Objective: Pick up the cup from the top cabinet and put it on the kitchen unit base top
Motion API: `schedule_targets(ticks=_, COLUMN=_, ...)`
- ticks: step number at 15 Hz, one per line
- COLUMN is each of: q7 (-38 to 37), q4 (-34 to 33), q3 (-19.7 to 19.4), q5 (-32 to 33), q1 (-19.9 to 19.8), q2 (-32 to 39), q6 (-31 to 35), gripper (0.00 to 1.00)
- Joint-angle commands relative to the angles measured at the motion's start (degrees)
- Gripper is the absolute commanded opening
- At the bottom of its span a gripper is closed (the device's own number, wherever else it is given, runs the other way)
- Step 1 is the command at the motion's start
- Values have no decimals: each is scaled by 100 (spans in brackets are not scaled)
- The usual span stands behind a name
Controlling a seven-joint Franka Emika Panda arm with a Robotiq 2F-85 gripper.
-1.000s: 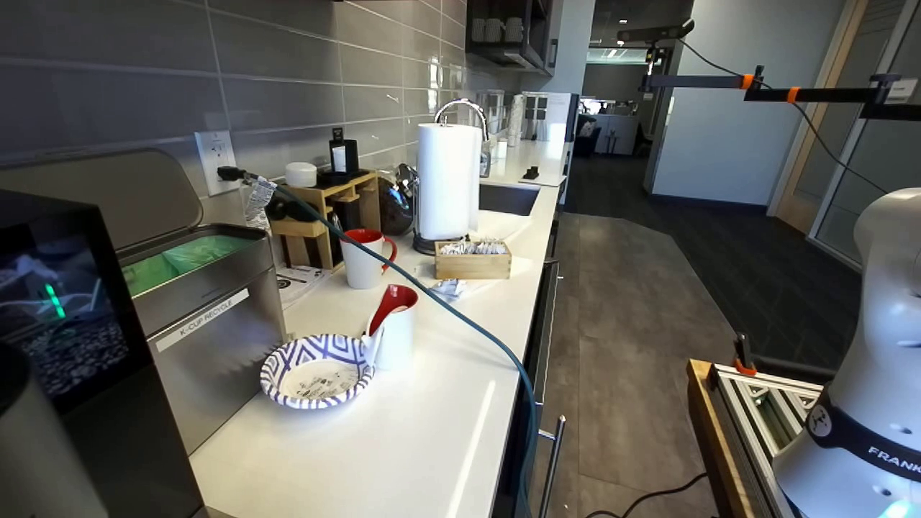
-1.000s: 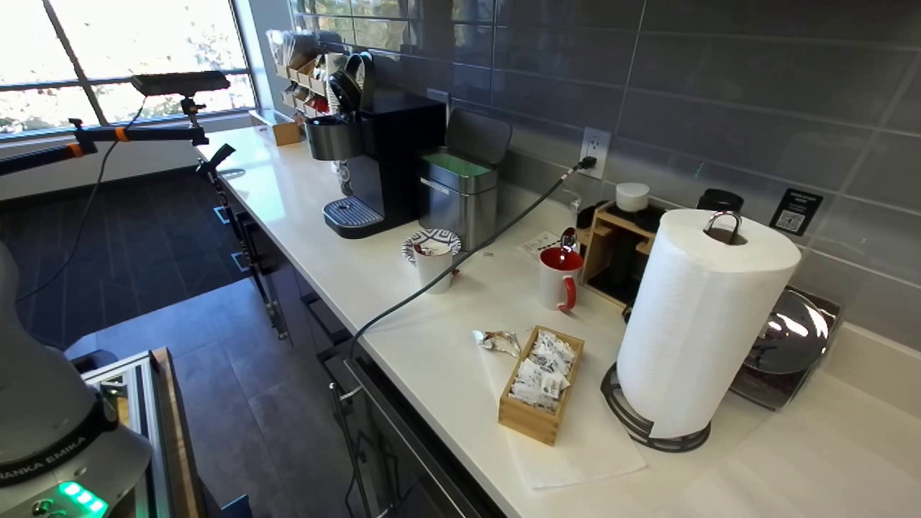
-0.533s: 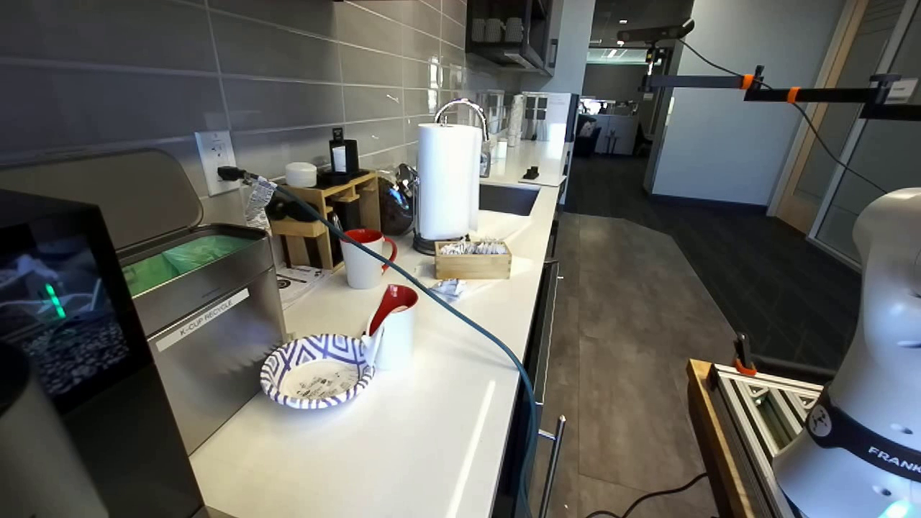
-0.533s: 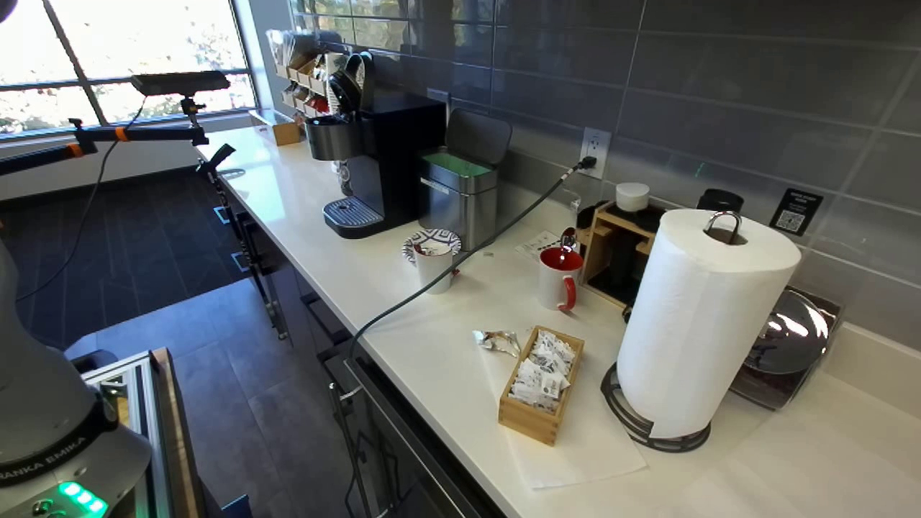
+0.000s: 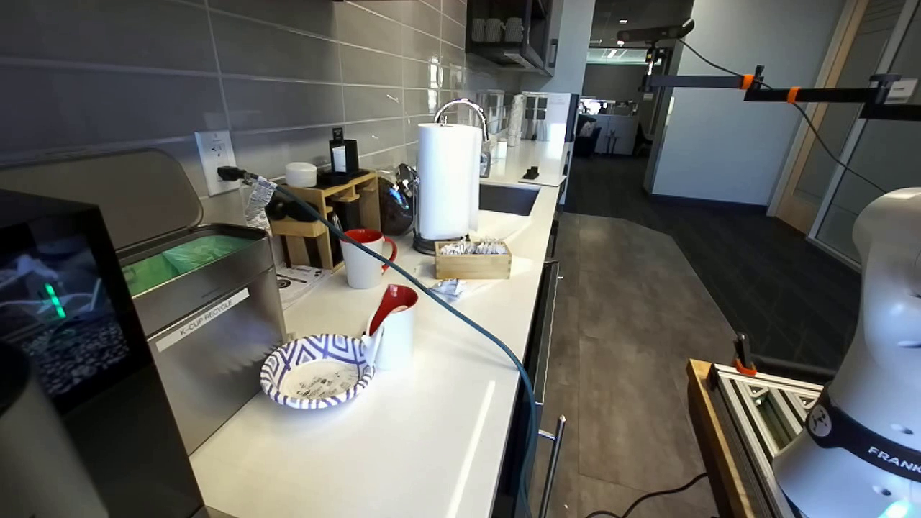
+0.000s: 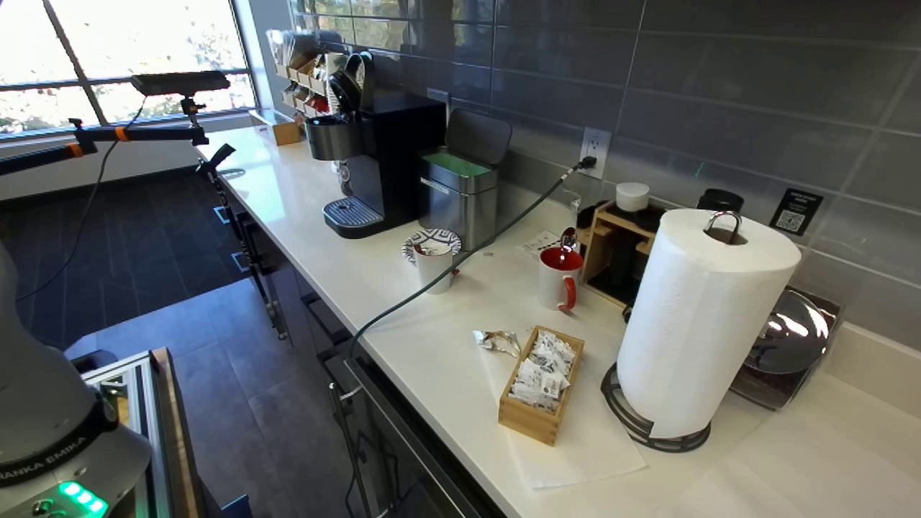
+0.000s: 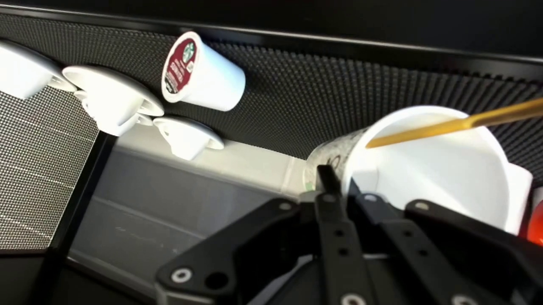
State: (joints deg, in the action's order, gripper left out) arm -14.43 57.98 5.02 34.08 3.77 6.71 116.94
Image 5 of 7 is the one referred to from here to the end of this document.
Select white mug red handle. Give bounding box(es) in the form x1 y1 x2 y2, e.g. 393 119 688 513
340 229 399 295

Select wooden counter rack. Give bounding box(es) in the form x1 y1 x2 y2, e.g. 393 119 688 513
268 167 385 273

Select white wall outlet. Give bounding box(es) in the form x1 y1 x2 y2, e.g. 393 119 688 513
193 131 241 200

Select blue patterned paper bowl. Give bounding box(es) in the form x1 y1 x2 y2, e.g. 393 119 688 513
255 332 380 414

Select dark glass bottle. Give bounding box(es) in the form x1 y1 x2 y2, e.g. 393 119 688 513
326 124 363 181

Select black coffee machine with screen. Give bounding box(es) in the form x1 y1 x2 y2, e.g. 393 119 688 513
0 188 209 518

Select black floor cable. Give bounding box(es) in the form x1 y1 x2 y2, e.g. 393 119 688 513
583 469 714 518

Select chrome paper towel holder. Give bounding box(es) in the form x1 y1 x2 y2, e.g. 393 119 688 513
408 96 493 259

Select white mug red inside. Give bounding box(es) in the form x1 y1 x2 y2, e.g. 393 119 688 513
365 283 424 375

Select crumpled clear wrapper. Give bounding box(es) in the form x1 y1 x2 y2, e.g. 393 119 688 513
428 277 470 305

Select white paper towel roll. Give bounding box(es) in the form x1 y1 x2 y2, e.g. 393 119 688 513
413 121 483 246

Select silver drawer handle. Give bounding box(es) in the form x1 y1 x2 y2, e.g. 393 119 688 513
531 413 569 518

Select black power plug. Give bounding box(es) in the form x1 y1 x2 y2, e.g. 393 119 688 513
216 165 264 188

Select black boom pole orange clips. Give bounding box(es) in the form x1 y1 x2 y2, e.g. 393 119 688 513
639 65 921 124

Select blue power cable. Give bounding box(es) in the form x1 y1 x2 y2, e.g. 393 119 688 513
255 180 547 518

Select white countertop appliance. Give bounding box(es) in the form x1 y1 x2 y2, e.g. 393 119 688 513
507 89 575 147

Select dark upper wall cabinet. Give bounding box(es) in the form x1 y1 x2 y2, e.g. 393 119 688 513
465 0 560 79

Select small white jar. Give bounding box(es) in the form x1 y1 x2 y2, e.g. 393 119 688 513
283 158 321 194

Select stainless steel countertop appliance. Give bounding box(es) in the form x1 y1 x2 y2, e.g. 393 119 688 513
0 147 290 454

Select kitchen sink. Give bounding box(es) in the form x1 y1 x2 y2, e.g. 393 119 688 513
477 180 543 221

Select wooden box of sachets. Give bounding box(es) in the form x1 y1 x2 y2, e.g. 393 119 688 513
432 237 514 285

